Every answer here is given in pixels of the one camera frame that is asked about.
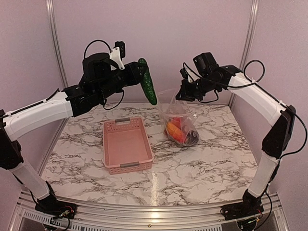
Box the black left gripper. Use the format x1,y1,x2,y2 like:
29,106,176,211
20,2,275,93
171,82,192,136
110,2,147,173
96,61,147,101

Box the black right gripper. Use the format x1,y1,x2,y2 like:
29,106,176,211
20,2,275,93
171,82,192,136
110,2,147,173
175,75,220,102

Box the dark green cucumber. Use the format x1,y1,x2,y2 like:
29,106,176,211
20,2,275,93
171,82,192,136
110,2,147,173
138,58,157,105

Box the red bumpy fruit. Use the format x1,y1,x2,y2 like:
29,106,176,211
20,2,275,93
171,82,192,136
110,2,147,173
170,116,187,127

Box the clear zip top bag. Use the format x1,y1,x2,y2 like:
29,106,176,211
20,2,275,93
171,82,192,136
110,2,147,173
157,89,199,147

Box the orange yellow fruit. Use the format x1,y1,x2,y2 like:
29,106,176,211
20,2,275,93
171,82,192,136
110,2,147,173
166,122,184,143

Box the purple eggplant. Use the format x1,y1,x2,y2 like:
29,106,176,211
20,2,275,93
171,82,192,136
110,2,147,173
184,130,199,147

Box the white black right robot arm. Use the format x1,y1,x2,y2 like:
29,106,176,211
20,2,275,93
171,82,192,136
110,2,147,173
176,52,296,216

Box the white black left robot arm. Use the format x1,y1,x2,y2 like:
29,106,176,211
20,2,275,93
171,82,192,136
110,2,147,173
0,53,148,214

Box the pink perforated plastic basket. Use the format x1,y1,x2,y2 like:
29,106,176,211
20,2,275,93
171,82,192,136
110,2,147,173
103,116,154,175

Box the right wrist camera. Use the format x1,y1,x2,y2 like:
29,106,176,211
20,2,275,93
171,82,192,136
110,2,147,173
180,62,199,83

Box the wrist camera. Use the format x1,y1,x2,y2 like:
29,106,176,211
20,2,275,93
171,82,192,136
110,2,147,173
109,41,126,70
180,62,199,83

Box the rear aluminium table rail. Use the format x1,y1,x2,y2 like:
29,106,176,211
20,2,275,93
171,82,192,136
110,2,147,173
106,101,229,106

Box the aluminium table rail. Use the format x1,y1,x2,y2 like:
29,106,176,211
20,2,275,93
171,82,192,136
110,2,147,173
106,101,229,106
38,118,69,176
9,190,289,231

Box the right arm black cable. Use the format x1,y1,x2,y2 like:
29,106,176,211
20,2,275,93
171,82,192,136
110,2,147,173
199,60,308,222

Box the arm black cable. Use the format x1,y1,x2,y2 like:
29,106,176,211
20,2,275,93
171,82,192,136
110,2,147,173
83,39,125,110
199,60,308,222

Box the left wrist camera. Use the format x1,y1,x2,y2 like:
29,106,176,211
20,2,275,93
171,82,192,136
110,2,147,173
109,41,126,70

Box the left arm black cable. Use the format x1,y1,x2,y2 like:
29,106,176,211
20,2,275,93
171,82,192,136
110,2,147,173
83,39,125,110

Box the left aluminium table rail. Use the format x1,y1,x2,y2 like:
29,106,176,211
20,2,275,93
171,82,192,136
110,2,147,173
38,118,69,176

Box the left rear aluminium frame post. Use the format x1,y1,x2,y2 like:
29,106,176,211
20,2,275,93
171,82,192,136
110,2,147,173
45,0,69,88

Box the aluminium frame post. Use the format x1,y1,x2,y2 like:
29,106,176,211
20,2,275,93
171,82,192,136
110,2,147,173
45,0,69,88
227,0,260,108

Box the right rear aluminium frame post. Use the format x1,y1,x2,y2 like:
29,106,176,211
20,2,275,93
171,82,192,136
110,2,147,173
227,0,260,108

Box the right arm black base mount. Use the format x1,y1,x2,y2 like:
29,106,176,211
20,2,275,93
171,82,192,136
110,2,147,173
220,202,264,220

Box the front aluminium table rail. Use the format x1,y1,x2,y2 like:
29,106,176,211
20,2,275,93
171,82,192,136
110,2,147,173
9,190,289,231

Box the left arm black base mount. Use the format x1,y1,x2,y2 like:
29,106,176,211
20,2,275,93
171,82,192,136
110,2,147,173
35,201,77,219

